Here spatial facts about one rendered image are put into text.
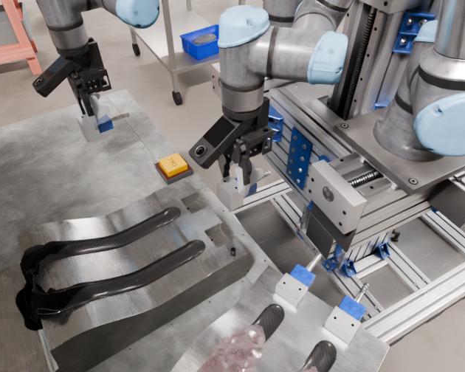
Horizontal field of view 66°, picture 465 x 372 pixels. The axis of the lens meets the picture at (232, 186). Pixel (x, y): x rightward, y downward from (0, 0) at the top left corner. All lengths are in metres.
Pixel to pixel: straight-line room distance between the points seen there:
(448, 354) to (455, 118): 1.35
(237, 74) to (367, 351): 0.52
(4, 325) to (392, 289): 1.30
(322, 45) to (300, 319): 0.47
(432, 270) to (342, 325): 1.05
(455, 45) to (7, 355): 0.83
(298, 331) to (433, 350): 1.13
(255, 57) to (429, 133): 0.27
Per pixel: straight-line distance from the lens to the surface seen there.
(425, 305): 1.59
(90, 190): 1.04
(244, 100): 0.61
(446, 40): 0.56
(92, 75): 0.93
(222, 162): 0.75
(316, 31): 0.58
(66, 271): 0.73
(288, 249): 1.58
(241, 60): 0.57
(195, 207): 0.85
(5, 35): 3.47
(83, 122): 1.01
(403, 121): 0.75
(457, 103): 0.55
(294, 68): 0.56
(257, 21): 0.56
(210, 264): 0.72
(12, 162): 1.23
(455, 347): 1.84
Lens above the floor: 1.50
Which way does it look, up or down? 46 degrees down
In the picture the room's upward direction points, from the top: straight up
